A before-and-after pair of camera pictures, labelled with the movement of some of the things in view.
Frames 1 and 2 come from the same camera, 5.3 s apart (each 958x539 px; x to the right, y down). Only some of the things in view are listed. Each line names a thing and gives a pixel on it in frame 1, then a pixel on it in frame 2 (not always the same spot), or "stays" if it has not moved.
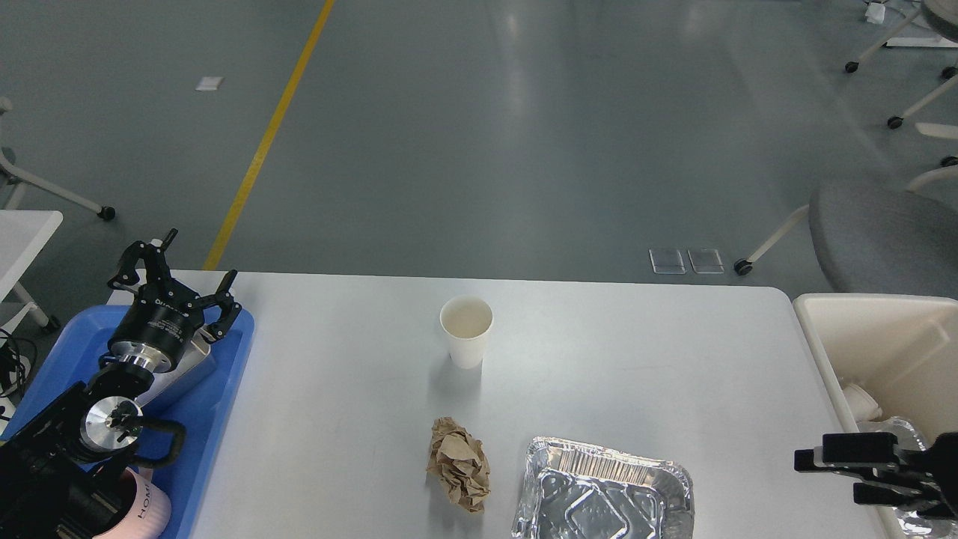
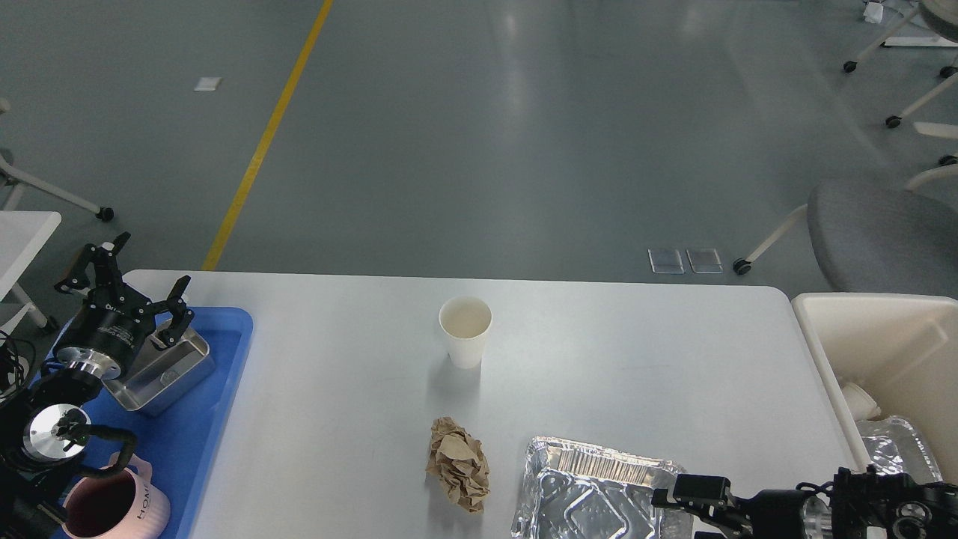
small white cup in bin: x=864 y=408 stays
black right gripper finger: x=867 y=494 to x=703 y=534
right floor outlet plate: x=706 y=261 stays
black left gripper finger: x=157 y=270 to x=104 y=259
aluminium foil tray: x=574 y=490 stays
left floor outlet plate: x=667 y=261 stays
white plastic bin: x=901 y=348 stays
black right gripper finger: x=851 y=451 to x=707 y=497
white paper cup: x=466 y=319 stays
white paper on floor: x=208 y=83 stays
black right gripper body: x=943 y=475 to x=777 y=513
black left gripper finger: x=230 y=309 to x=181 y=314
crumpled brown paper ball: x=457 y=460 stays
